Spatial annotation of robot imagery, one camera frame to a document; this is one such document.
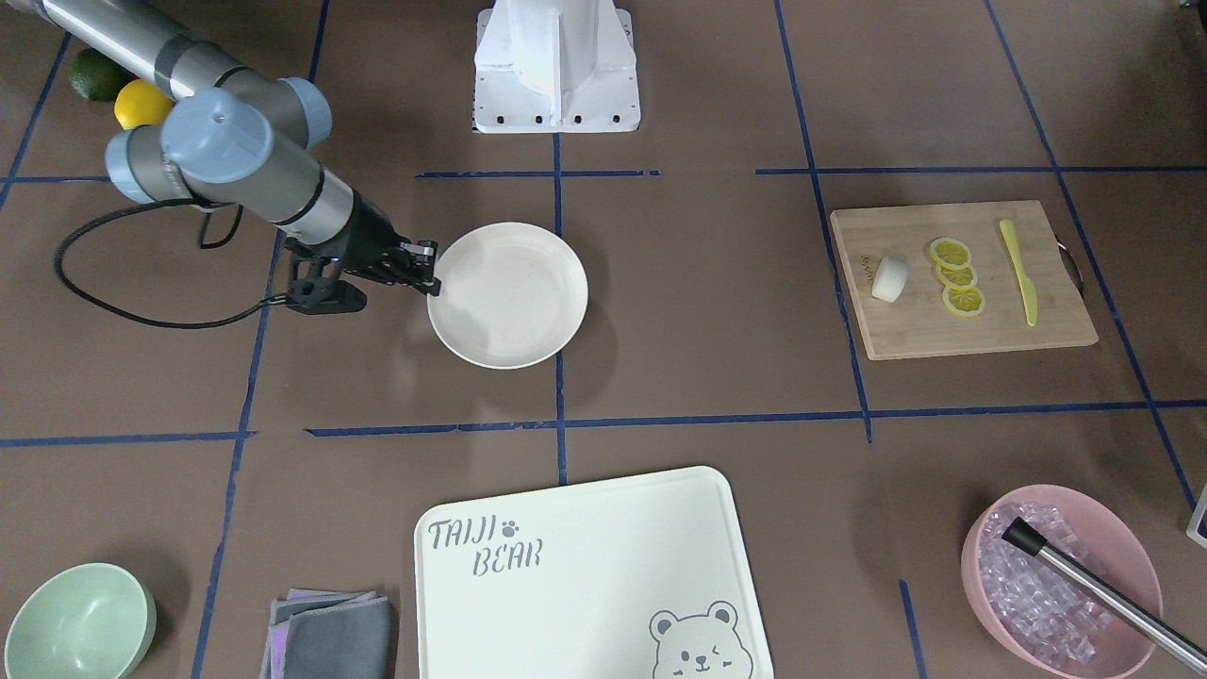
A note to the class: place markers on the yellow lemon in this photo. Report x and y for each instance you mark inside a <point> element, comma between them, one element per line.
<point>140,103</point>

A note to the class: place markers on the lemon slice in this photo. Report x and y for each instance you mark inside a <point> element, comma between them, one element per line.
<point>950,253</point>
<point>963,302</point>
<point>957,278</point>

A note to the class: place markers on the green lime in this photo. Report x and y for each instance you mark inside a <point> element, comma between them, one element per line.
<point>96,77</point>

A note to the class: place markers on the folded grey cloth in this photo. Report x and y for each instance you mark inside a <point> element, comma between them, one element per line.
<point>328,634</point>

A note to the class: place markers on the lemon slice near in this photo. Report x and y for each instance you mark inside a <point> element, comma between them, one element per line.
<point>963,302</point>

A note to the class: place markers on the bamboo cutting board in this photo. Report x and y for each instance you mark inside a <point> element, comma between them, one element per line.
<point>918,325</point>

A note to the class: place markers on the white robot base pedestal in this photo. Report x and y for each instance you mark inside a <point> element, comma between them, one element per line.
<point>555,67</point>

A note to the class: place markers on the lemon slice far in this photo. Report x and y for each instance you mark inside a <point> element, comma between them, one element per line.
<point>950,253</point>

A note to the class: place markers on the yellow plastic knife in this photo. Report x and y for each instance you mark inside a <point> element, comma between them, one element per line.
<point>1028,292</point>

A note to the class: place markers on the green bowl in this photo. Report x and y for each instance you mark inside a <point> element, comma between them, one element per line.
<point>97,620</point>

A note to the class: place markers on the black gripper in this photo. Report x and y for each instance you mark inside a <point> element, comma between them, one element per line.
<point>366,238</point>

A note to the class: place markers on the cream bear tray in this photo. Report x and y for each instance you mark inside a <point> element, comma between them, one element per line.
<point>645,576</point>

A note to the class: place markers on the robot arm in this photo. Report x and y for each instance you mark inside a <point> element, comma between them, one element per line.
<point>235,137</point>

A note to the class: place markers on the steel black-tipped muddler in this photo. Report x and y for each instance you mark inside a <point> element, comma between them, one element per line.
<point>1028,540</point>

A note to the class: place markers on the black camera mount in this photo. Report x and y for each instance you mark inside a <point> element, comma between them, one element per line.
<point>316,287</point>

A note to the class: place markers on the cream round plate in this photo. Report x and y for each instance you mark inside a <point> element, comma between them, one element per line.
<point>512,295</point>

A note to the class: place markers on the lemon slice middle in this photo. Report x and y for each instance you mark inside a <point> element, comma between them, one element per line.
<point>957,278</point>

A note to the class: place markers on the pink bowl with ice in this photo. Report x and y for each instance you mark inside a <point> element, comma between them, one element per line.
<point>1035,613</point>

